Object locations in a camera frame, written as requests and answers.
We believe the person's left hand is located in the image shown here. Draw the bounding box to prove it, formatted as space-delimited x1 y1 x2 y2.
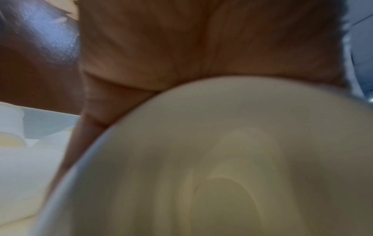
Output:
48 0 350 194

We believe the single white paper cup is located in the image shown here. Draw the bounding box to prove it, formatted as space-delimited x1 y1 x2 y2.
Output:
28 76 373 236

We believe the pile of paper cups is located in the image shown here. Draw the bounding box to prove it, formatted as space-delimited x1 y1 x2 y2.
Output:
0 102 73 236

